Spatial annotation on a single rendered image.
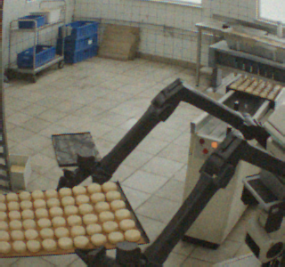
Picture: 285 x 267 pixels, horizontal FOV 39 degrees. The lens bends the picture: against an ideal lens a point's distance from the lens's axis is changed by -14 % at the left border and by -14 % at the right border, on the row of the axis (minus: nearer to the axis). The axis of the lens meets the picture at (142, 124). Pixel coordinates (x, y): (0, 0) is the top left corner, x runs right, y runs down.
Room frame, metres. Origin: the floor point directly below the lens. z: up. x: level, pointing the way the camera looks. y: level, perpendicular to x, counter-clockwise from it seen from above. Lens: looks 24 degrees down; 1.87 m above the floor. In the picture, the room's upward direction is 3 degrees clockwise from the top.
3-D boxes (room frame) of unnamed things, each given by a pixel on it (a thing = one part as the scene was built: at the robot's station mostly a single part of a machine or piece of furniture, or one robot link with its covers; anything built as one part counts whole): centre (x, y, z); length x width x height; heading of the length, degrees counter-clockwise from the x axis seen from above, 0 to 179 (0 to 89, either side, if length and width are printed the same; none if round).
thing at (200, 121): (3.12, -0.76, 0.87); 2.01 x 0.03 x 0.07; 151
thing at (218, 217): (2.51, -0.58, 0.45); 0.70 x 0.34 x 0.90; 151
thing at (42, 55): (5.89, 1.61, 0.28); 0.56 x 0.38 x 0.20; 160
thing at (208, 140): (2.19, -0.41, 0.77); 0.24 x 0.04 x 0.14; 61
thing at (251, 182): (1.44, -0.54, 0.93); 0.28 x 0.16 x 0.22; 18
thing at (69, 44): (6.69, 1.09, 0.30); 0.60 x 0.40 x 0.20; 152
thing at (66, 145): (3.59, 0.60, 0.01); 0.60 x 0.40 x 0.03; 18
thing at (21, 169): (2.96, 1.04, 0.08); 0.30 x 0.22 x 0.16; 1
